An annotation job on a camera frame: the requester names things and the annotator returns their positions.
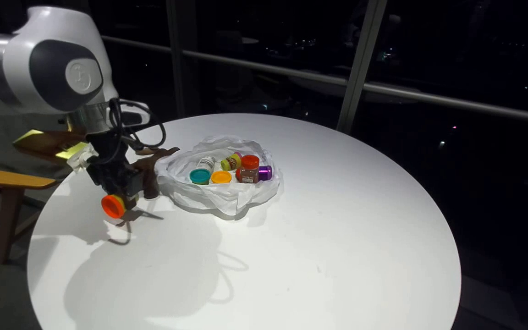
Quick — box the grey window railing bar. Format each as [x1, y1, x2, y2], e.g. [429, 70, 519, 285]
[101, 34, 528, 129]

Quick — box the grey armchair with wooden armrests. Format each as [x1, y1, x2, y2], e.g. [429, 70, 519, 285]
[0, 112, 58, 268]

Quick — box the clear small jar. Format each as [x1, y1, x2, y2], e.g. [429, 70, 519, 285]
[198, 156, 220, 175]

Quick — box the brown moose plush toy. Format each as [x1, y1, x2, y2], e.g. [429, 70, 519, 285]
[130, 145, 183, 202]

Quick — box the tub with teal lid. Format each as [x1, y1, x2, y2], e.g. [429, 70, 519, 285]
[187, 167, 212, 188]

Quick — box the brown green wrist camera box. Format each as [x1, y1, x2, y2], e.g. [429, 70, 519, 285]
[11, 127, 99, 171]

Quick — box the yellow tub with orange lid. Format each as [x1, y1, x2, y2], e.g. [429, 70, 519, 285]
[99, 193, 128, 222]

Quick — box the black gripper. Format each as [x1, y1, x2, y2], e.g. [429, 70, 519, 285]
[84, 131, 145, 215]

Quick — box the purple container with holed lid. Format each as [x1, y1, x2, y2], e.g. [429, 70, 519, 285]
[255, 164, 275, 184]

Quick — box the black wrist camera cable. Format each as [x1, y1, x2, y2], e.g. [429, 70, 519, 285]
[106, 98, 168, 153]

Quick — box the white plastic bag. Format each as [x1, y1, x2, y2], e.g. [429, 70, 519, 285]
[152, 136, 284, 222]

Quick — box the spice bottle with orange cap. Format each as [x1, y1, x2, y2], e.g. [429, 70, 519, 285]
[233, 153, 262, 186]

